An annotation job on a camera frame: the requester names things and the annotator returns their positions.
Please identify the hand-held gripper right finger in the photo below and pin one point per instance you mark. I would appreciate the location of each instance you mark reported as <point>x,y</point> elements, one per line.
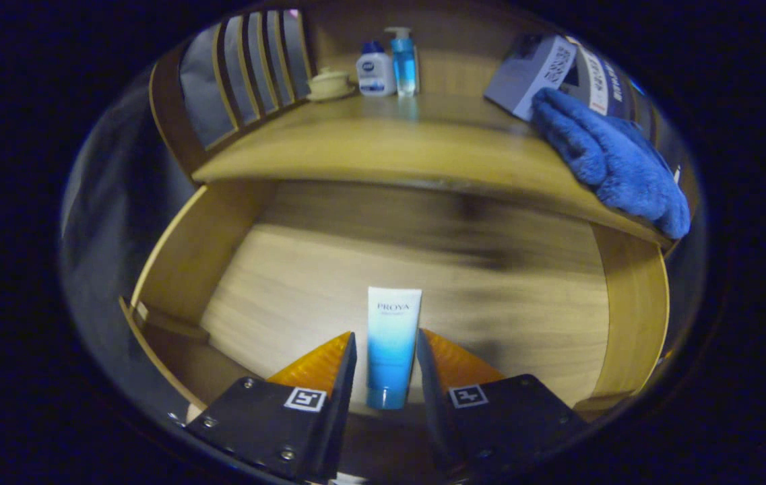
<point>433,411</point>

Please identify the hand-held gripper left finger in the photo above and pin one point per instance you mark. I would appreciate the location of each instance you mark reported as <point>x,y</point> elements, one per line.
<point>339,417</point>

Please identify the blue white cosmetic tube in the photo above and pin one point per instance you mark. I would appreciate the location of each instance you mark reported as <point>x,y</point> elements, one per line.
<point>393,343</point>

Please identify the wooden drawer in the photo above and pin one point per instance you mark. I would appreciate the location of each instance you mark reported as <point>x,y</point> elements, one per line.
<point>302,283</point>

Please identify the wooden countertop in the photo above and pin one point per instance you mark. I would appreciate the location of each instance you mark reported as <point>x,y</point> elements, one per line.
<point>389,141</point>

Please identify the wooden cabinet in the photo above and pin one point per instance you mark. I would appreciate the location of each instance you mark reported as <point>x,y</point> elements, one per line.
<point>436,64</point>

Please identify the blue towel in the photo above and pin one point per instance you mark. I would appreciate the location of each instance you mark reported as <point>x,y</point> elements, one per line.
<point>612,162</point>

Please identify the small beige lidded cup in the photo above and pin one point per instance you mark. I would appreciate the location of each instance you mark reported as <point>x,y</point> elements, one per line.
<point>330,84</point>

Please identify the white bottle with blue cap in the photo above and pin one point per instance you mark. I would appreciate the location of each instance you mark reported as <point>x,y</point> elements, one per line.
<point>376,74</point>

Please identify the blue pump bottle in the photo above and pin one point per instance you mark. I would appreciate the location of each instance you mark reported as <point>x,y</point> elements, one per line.
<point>404,67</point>

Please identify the grey book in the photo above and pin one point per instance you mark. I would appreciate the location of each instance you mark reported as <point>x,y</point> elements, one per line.
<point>524,74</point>

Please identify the black backdrop cloth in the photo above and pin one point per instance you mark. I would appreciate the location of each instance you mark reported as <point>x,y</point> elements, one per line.
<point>197,87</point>

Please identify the white spine book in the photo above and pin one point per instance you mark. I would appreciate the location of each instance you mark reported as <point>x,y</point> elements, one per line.
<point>598,81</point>

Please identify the dark blue book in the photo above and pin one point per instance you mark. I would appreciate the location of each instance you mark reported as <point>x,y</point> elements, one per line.
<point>625,94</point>

